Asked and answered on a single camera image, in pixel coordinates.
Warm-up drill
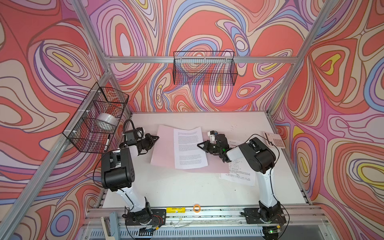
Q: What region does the white tape roll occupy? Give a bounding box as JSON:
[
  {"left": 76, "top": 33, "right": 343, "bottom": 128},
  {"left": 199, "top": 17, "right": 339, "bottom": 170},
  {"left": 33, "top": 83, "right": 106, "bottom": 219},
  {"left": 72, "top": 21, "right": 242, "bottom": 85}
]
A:
[{"left": 97, "top": 113, "right": 119, "bottom": 126}]

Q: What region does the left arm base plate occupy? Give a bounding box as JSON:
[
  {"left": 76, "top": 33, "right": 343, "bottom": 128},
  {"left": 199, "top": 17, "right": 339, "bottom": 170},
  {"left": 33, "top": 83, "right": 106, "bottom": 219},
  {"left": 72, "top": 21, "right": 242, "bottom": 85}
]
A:
[{"left": 122, "top": 209, "right": 167, "bottom": 227}]

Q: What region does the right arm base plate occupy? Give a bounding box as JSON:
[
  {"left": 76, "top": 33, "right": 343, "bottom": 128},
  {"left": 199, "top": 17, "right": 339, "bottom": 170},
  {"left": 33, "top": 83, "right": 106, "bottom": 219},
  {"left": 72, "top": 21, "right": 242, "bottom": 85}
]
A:
[{"left": 240, "top": 208, "right": 287, "bottom": 226}]

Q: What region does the black marker pen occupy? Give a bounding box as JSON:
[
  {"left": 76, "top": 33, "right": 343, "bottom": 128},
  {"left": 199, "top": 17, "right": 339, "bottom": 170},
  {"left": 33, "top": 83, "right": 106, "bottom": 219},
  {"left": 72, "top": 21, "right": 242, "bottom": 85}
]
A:
[{"left": 104, "top": 135, "right": 111, "bottom": 152}]

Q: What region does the yellow label strip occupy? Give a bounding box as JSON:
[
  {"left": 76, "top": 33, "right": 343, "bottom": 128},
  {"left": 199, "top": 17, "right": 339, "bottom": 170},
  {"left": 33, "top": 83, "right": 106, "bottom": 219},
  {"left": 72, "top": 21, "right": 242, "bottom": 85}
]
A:
[{"left": 166, "top": 207, "right": 186, "bottom": 213}]

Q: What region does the black wire basket left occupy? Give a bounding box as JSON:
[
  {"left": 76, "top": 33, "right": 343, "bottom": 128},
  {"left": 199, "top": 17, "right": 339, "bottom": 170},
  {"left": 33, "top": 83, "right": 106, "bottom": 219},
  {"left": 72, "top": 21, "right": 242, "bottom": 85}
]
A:
[{"left": 63, "top": 83, "right": 129, "bottom": 154}]

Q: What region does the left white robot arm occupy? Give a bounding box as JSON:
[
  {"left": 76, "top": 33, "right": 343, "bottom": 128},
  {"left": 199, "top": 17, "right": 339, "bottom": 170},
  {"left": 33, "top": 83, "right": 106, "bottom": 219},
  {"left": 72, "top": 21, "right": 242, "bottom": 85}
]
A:
[{"left": 101, "top": 128, "right": 160, "bottom": 214}]

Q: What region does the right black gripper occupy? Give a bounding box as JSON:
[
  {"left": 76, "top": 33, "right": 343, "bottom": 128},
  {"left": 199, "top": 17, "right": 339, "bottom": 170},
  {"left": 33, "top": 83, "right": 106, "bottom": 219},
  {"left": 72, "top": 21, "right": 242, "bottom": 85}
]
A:
[{"left": 197, "top": 140, "right": 222, "bottom": 154}]

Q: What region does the printed Chinese text sheet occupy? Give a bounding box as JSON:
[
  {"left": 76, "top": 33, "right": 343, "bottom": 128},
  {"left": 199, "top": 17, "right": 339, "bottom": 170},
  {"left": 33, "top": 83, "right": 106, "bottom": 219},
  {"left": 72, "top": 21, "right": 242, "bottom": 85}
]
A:
[{"left": 220, "top": 157, "right": 256, "bottom": 187}]

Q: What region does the printed English text sheet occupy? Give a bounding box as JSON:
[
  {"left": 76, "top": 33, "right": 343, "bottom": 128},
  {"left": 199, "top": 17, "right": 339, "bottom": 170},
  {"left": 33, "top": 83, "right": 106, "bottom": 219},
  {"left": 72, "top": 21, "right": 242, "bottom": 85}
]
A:
[{"left": 173, "top": 127, "right": 208, "bottom": 170}]

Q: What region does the pink file folder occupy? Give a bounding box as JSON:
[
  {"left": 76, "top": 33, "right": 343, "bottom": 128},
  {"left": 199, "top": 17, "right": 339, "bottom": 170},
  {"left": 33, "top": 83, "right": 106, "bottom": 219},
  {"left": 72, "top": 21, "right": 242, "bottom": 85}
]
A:
[{"left": 151, "top": 125, "right": 230, "bottom": 174}]

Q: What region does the black wire basket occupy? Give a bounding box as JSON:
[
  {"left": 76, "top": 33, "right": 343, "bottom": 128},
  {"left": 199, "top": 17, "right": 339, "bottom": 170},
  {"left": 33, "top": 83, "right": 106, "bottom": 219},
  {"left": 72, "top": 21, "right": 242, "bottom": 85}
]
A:
[
  {"left": 173, "top": 51, "right": 238, "bottom": 86},
  {"left": 63, "top": 83, "right": 129, "bottom": 154}
]

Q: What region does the black wire basket back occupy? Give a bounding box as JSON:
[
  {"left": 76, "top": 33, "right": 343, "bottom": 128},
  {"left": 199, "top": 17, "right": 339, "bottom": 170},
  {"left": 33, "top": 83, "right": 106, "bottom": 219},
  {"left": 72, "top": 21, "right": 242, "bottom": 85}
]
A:
[{"left": 173, "top": 51, "right": 238, "bottom": 86}]

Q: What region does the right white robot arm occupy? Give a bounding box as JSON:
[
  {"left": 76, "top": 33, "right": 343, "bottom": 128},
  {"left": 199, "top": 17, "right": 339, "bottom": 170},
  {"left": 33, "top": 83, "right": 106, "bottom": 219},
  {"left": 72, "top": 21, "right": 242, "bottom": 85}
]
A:
[{"left": 197, "top": 131, "right": 283, "bottom": 223}]

